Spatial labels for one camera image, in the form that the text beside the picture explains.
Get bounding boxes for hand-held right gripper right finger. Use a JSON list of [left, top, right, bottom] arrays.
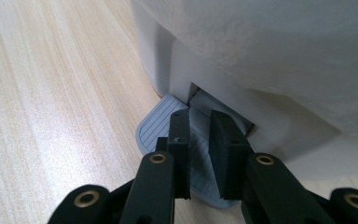
[[208, 109, 337, 224]]

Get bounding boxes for white rice cooker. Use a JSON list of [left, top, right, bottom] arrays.
[[130, 0, 358, 210]]

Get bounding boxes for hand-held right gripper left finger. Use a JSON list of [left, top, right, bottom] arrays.
[[118, 108, 192, 224]]

